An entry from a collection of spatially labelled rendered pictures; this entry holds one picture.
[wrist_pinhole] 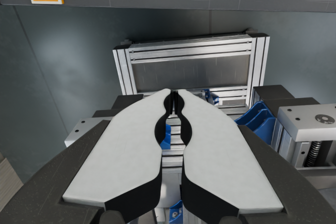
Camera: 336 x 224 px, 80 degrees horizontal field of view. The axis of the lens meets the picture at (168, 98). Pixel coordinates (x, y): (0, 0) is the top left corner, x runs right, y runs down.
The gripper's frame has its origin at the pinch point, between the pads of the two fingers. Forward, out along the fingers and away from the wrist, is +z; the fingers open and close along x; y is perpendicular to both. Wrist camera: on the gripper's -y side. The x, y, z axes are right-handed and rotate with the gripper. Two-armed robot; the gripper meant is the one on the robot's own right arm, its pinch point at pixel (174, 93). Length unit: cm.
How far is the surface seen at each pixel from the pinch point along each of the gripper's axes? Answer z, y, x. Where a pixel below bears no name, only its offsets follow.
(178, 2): 26.6, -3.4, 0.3
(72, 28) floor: 122, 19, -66
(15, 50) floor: 121, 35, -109
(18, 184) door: 117, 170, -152
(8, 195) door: 104, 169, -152
